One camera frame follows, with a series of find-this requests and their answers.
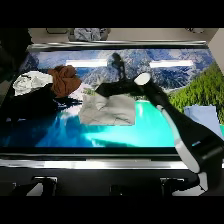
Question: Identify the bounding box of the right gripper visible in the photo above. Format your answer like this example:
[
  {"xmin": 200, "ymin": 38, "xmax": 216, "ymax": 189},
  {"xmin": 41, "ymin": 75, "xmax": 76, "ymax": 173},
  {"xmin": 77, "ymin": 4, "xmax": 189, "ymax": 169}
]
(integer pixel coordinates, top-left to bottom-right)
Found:
[{"xmin": 94, "ymin": 81, "xmax": 136, "ymax": 99}]

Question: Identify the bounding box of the grey T-shirt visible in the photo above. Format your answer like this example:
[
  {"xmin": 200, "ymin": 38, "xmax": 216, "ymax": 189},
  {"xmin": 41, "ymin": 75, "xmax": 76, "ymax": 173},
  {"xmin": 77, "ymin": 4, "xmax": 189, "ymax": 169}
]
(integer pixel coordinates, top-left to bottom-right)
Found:
[{"xmin": 77, "ymin": 92, "xmax": 137, "ymax": 127}]

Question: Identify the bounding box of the brown garment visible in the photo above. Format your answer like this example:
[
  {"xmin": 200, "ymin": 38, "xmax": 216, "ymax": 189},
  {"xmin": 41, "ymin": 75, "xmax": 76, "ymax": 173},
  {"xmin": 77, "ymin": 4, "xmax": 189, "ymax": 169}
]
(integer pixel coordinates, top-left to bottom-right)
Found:
[{"xmin": 46, "ymin": 64, "xmax": 83, "ymax": 100}]

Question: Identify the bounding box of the heap of clothes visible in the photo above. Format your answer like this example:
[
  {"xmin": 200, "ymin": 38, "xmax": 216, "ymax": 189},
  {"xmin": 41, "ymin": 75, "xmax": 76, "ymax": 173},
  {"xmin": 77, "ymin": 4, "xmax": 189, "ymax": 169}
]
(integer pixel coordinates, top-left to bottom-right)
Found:
[{"xmin": 67, "ymin": 27, "xmax": 111, "ymax": 43}]

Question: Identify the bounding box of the white garment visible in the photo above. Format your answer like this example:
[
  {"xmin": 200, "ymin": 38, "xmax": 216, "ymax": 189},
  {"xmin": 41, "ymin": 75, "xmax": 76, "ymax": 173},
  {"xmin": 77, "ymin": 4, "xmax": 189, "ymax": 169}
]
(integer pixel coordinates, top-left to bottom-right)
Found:
[{"xmin": 12, "ymin": 70, "xmax": 55, "ymax": 97}]

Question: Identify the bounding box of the light blue garment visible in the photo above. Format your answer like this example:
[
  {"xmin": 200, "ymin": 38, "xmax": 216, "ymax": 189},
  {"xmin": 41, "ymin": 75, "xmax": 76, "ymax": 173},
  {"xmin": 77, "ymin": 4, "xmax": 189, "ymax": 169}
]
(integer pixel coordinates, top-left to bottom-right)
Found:
[{"xmin": 183, "ymin": 104, "xmax": 224, "ymax": 141}]

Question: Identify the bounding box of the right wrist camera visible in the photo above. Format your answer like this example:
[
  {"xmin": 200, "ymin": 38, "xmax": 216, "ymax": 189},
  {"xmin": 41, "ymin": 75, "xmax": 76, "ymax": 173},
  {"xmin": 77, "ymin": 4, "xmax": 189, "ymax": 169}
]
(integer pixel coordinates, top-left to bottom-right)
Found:
[{"xmin": 111, "ymin": 52, "xmax": 128, "ymax": 83}]

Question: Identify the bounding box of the silver frame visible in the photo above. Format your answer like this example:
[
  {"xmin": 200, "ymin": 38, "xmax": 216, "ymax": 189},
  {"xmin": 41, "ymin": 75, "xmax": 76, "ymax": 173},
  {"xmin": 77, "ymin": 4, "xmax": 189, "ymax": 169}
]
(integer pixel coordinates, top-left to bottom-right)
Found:
[{"xmin": 0, "ymin": 39, "xmax": 224, "ymax": 197}]

